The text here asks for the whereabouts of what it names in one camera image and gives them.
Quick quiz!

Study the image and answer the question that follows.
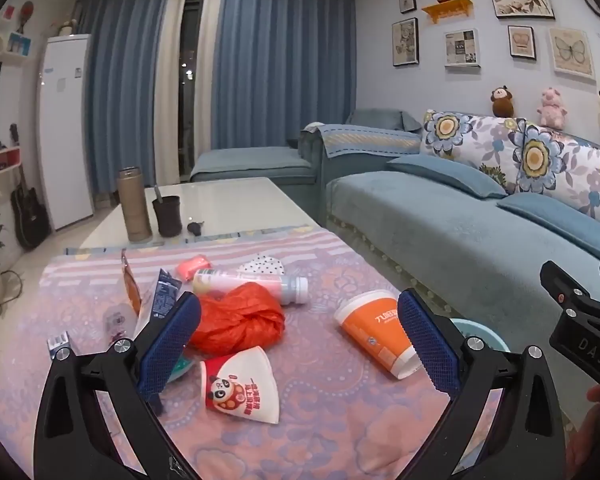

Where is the black framed picture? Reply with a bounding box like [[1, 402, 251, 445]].
[[392, 18, 420, 67]]

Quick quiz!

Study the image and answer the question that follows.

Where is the orange plastic bag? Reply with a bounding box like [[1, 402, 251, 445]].
[[187, 282, 286, 358]]

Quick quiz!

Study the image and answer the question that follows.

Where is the white framed picture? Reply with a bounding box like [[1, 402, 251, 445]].
[[444, 29, 481, 69]]

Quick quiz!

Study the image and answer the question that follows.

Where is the butterfly picture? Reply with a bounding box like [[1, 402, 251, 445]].
[[549, 27, 596, 81]]

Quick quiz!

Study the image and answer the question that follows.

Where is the crown picture frame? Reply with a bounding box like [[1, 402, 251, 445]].
[[508, 25, 536, 61]]

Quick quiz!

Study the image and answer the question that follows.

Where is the floral cushion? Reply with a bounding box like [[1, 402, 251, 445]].
[[420, 110, 528, 196], [512, 122, 600, 231]]

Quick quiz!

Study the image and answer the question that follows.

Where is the blue curtain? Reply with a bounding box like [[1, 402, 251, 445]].
[[75, 0, 173, 196], [210, 0, 357, 151]]

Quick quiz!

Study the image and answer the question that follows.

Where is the person's right hand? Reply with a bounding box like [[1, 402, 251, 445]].
[[565, 385, 600, 480]]

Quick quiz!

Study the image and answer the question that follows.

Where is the light teal bin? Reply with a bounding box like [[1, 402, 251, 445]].
[[450, 317, 511, 356]]

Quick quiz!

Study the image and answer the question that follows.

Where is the blue foil wrapper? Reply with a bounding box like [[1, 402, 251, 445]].
[[139, 268, 183, 331]]

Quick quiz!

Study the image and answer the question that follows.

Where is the blue sofa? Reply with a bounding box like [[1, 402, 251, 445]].
[[190, 108, 600, 361]]

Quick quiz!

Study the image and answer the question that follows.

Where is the orange foil wrapper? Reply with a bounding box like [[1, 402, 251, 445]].
[[121, 250, 143, 316]]

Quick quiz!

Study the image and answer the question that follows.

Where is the yellow wall shelf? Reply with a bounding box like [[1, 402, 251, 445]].
[[422, 0, 475, 24]]

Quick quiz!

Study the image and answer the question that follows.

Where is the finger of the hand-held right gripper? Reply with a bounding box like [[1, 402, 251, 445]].
[[539, 260, 600, 318]]

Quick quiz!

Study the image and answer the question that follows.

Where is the small silver box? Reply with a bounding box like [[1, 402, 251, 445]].
[[47, 331, 73, 361]]

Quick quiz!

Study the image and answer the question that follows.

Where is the pink printed tablecloth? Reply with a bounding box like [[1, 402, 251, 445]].
[[0, 225, 506, 480]]

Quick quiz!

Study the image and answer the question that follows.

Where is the black guitar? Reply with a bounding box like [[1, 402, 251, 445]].
[[10, 124, 51, 251]]

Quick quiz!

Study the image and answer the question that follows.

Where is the clear plastic wrapper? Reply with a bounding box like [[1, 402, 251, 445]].
[[102, 302, 138, 338]]

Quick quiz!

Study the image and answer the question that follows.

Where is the pink pig plush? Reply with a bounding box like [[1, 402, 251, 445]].
[[537, 86, 568, 128]]

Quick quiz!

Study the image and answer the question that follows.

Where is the panda print paper cup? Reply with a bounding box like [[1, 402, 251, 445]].
[[200, 346, 281, 426]]

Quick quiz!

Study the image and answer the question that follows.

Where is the brown monkey plush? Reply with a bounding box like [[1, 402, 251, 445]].
[[490, 85, 516, 118]]

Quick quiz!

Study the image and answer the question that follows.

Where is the orange and white cup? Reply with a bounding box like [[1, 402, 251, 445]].
[[333, 289, 423, 380]]

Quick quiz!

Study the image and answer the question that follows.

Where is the dark brown cup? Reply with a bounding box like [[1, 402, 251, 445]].
[[152, 185, 183, 237]]

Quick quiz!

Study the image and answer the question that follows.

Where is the white refrigerator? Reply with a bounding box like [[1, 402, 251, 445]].
[[39, 34, 95, 231]]

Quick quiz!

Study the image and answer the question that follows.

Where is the pink plastic bottle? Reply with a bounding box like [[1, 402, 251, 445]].
[[192, 268, 309, 306]]

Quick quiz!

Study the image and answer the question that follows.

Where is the white curtain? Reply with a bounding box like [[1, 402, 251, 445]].
[[152, 0, 226, 186]]

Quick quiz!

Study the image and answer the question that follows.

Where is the black floor cable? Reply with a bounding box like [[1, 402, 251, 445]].
[[0, 270, 46, 338]]

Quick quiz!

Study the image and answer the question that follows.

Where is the table tennis paddle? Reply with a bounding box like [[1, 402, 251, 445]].
[[17, 1, 35, 36]]

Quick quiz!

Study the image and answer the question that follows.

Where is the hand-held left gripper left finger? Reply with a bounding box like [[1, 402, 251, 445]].
[[32, 290, 203, 480]]

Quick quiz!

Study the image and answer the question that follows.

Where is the blue pillow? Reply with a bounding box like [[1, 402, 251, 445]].
[[497, 194, 600, 256], [386, 154, 508, 200]]

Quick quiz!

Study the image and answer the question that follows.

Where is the brown thermos flask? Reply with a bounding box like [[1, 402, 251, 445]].
[[117, 167, 153, 242]]

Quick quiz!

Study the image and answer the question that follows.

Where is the pink small packet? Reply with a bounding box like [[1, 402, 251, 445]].
[[176, 255, 213, 281]]

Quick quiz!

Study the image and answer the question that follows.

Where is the polka dot face mask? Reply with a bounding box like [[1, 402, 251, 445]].
[[237, 251, 287, 277]]

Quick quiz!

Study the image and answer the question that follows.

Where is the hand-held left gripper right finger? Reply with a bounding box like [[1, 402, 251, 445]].
[[396, 287, 566, 480]]

